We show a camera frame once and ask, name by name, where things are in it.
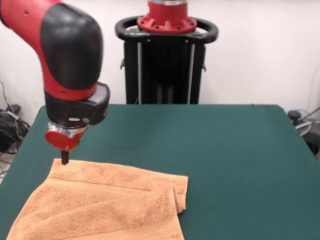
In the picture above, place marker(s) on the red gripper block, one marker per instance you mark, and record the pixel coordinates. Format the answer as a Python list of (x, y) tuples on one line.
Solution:
[(60, 140)]

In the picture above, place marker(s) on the orange-brown terry towel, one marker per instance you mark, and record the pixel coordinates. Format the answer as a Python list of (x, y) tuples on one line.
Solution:
[(100, 205)]

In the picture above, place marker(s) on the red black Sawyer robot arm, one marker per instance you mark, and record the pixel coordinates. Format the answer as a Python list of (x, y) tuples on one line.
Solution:
[(62, 50)]

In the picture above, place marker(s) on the red robot base column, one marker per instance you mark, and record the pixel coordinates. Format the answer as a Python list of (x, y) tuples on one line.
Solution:
[(167, 17)]

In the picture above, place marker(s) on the dark green table cloth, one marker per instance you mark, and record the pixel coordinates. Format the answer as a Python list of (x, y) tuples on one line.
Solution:
[(225, 150)]

